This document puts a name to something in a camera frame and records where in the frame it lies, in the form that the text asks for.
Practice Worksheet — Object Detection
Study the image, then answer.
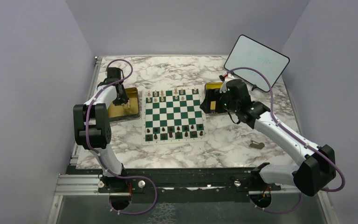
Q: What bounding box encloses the green white chess board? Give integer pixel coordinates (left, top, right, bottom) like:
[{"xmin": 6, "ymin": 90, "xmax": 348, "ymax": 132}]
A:
[{"xmin": 141, "ymin": 86, "xmax": 209, "ymax": 146}]

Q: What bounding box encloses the small brass padlock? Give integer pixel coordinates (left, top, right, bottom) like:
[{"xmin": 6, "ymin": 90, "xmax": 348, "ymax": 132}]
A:
[{"xmin": 249, "ymin": 140, "xmax": 265, "ymax": 149}]

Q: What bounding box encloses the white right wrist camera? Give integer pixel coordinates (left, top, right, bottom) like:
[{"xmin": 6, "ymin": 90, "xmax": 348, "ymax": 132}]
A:
[{"xmin": 219, "ymin": 73, "xmax": 230, "ymax": 93}]

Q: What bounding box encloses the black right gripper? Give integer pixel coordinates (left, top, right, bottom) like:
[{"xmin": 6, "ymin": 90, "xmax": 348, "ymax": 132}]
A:
[{"xmin": 200, "ymin": 88, "xmax": 239, "ymax": 113}]

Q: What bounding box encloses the gold metal tin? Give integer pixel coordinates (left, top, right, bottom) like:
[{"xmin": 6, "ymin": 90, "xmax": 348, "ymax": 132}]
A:
[
  {"xmin": 108, "ymin": 87, "xmax": 140, "ymax": 123},
  {"xmin": 205, "ymin": 82, "xmax": 226, "ymax": 113}
]

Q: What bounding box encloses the small whiteboard on stand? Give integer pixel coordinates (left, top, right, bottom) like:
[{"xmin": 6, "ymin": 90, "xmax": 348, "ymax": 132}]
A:
[{"xmin": 224, "ymin": 35, "xmax": 290, "ymax": 92}]

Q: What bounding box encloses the left gold metal tin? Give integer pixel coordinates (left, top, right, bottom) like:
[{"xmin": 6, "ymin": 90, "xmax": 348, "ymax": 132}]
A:
[{"xmin": 108, "ymin": 87, "xmax": 140, "ymax": 123}]

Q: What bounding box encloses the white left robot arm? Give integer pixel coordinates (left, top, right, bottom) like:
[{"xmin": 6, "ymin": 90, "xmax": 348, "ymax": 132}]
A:
[{"xmin": 73, "ymin": 67, "xmax": 129, "ymax": 192}]

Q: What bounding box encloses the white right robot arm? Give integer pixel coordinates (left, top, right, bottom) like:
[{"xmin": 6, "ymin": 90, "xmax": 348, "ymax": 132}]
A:
[{"xmin": 200, "ymin": 79, "xmax": 337, "ymax": 196}]

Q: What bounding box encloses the right gold metal tin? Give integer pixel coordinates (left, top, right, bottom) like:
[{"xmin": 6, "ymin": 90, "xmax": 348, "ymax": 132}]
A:
[{"xmin": 205, "ymin": 82, "xmax": 226, "ymax": 113}]

